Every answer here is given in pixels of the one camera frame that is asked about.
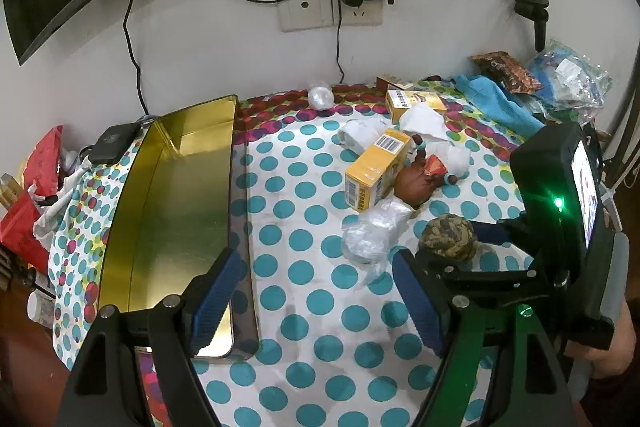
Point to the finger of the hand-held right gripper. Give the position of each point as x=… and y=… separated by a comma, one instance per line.
x=487, y=233
x=480, y=275

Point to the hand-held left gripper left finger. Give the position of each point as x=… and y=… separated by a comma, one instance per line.
x=220, y=302

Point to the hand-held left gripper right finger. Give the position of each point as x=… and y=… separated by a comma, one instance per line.
x=417, y=302

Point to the white cloth wad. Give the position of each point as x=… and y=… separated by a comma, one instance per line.
x=457, y=159

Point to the clear plastic bag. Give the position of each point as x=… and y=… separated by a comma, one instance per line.
x=370, y=237

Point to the small red white figurine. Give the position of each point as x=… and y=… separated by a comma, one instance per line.
x=435, y=166

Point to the brown gourd toy with beads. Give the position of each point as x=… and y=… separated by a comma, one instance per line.
x=412, y=184

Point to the gold metal tin box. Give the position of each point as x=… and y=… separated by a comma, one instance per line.
x=170, y=207

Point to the white cloth piece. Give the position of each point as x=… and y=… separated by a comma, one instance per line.
x=425, y=122

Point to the yellow cardboard box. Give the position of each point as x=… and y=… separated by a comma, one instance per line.
x=405, y=102
x=372, y=167

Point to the white sock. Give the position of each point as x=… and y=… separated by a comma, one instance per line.
x=357, y=134

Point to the white plastic ball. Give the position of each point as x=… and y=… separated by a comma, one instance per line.
x=320, y=97

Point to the person's right hand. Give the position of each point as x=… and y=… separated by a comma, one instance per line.
x=620, y=352

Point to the polka dot tablecloth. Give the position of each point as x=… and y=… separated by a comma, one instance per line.
x=300, y=257

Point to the blue cloth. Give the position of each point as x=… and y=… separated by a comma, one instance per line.
x=495, y=102

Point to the clear bag with blue contents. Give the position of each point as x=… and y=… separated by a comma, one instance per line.
x=570, y=74

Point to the small brown box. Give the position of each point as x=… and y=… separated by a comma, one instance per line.
x=392, y=83

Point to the white capped jar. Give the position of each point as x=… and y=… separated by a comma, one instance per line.
x=37, y=307

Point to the black router box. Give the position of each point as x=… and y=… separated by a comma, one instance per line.
x=115, y=144

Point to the red paper bag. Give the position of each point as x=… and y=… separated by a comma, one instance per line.
x=30, y=227

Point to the beige cardboard boxes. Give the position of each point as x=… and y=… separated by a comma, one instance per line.
x=10, y=194

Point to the black wall bracket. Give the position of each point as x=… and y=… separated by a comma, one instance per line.
x=530, y=2

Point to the beige wall socket plate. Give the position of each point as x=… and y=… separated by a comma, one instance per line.
x=305, y=9

